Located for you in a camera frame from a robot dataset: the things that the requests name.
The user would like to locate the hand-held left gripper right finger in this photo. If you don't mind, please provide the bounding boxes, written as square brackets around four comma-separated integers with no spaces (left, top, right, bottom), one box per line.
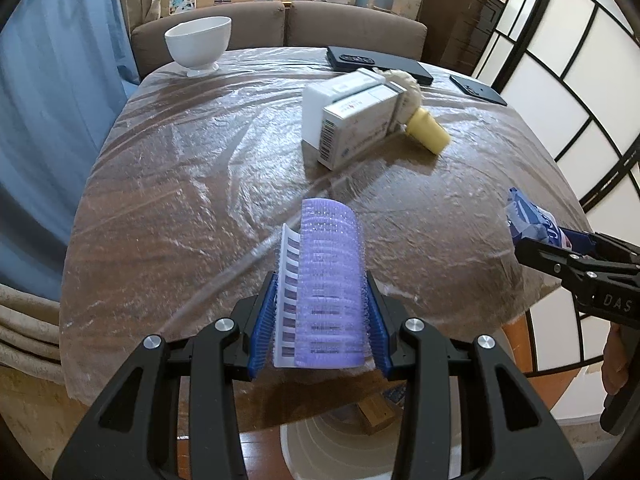
[366,270,583,480]

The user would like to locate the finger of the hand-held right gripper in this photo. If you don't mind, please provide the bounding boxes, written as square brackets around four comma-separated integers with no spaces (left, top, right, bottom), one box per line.
[560,229,640,266]
[514,237,601,288]

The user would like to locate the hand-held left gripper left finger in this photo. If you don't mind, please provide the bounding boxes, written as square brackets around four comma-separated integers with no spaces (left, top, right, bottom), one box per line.
[52,270,278,480]

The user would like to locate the blue white tissue packet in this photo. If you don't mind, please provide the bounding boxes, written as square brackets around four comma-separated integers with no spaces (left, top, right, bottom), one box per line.
[505,187,573,251]

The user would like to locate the white plastic comb clip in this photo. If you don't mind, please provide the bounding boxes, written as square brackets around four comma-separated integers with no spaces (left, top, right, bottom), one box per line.
[272,222,306,368]

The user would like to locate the purple hair roller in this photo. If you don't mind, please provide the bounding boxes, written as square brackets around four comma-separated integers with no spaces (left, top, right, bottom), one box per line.
[292,197,371,372]

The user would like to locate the white trash bin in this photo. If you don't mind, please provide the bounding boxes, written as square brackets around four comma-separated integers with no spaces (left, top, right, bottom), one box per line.
[279,397,462,480]

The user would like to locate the person's right hand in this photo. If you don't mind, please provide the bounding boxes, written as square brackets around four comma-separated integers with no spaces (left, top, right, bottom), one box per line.
[601,325,626,397]

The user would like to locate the small wooden box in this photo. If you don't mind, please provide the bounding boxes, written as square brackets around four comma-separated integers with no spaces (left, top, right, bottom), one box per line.
[357,392,401,435]

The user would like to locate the yellow cup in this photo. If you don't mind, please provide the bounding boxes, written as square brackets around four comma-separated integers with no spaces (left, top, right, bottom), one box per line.
[404,107,451,156]

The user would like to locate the blue smartphone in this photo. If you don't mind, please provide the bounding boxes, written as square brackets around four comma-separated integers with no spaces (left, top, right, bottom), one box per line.
[448,74,508,107]

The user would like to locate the white panelled sliding screen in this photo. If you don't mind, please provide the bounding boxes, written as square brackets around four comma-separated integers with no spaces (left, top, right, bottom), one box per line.
[472,0,640,421]

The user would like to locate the beige crumpled paper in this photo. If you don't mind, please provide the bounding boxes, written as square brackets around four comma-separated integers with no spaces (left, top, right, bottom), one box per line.
[382,70,423,113]

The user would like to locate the white barcode medicine box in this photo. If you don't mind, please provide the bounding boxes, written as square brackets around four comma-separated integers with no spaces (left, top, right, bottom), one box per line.
[318,85,403,171]

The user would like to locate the plain white medicine box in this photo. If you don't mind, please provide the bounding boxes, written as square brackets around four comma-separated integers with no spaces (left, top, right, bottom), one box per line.
[302,67,406,146]

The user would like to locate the dark wooden cabinet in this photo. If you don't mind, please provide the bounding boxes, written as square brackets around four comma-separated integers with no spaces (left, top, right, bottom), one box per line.
[417,0,506,76]

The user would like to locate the black cased phone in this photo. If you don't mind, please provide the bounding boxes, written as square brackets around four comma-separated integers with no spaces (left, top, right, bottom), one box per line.
[326,46,435,87]

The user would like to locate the white footed bowl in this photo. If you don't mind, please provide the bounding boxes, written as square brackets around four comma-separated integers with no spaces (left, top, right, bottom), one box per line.
[164,16,233,78]

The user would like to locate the blue curtain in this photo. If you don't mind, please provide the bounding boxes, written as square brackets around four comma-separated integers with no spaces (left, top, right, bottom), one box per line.
[0,0,141,301]

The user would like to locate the brown sofa back cushion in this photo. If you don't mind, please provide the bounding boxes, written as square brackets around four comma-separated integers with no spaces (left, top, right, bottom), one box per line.
[287,1,428,61]
[131,1,286,77]

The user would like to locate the brown sofa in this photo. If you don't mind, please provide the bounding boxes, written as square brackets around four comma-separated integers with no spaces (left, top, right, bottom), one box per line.
[130,0,428,78]

